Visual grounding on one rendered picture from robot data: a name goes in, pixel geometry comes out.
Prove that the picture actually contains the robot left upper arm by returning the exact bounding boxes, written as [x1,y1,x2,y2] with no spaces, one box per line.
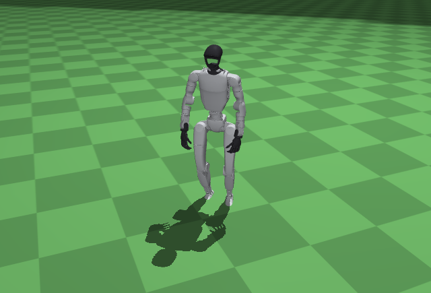
[227,73,245,111]

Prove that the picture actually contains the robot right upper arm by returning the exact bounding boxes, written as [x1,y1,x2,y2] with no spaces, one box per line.
[185,70,201,105]

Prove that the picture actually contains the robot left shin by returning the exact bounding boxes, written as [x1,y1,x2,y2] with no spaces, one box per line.
[224,172,234,198]

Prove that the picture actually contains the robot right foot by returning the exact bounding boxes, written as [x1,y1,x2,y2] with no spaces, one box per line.
[205,190,214,199]

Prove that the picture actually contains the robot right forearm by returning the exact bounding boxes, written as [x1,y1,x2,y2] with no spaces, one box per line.
[180,95,191,129]

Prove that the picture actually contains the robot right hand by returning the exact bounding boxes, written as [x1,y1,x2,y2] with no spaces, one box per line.
[180,123,192,150]

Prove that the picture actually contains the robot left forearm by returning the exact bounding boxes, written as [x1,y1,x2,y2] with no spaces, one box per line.
[235,102,246,136]

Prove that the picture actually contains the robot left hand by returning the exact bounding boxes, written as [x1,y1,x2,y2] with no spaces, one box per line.
[226,129,242,153]

